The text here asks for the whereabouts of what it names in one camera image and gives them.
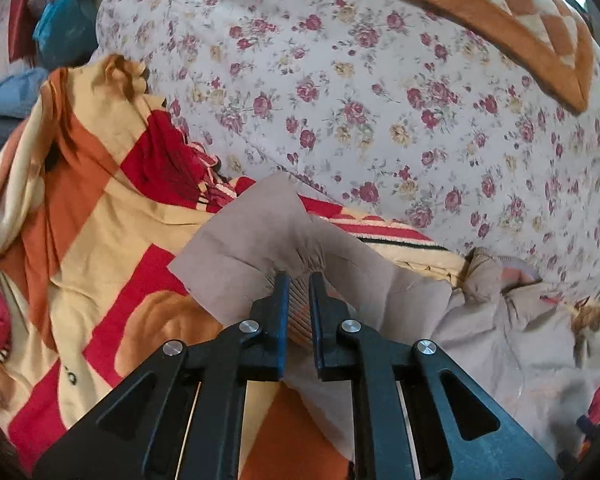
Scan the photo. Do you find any beige grey jacket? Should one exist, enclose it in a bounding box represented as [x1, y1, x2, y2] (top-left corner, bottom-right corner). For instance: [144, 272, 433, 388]
[170, 177, 600, 455]

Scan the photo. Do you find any light blue cloth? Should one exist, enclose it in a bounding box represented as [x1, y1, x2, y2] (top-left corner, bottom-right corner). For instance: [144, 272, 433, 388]
[0, 68, 48, 119]

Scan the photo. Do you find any orange checkered cushion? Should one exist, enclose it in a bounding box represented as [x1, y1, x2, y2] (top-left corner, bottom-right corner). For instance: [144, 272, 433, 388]
[422, 0, 594, 113]

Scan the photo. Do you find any floral quilt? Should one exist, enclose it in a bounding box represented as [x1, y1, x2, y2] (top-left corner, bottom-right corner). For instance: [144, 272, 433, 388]
[96, 0, 600, 298]

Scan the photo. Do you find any blue plastic bag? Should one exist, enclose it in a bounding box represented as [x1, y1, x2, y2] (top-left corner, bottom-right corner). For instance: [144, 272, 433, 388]
[32, 0, 97, 70]

